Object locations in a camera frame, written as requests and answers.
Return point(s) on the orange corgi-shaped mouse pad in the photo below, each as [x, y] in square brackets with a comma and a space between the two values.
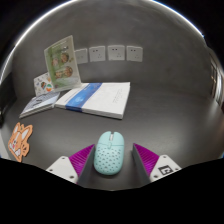
[20, 141]

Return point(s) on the mint green perforated computer mouse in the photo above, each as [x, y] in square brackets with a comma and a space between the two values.
[109, 155]

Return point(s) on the green food menu sign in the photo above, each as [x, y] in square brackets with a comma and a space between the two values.
[62, 65]

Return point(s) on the white book with blue band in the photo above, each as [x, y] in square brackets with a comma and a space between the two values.
[100, 98]

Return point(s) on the dark framed glass door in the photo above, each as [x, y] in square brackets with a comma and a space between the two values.
[218, 83]

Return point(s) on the white card with colourful stickers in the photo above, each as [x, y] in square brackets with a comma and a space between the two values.
[41, 85]

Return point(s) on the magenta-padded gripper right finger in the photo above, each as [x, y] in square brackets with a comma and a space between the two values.
[148, 160]

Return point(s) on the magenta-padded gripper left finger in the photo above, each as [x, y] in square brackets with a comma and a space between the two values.
[80, 160]

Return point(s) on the grey striped book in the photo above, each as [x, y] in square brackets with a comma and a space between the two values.
[38, 104]

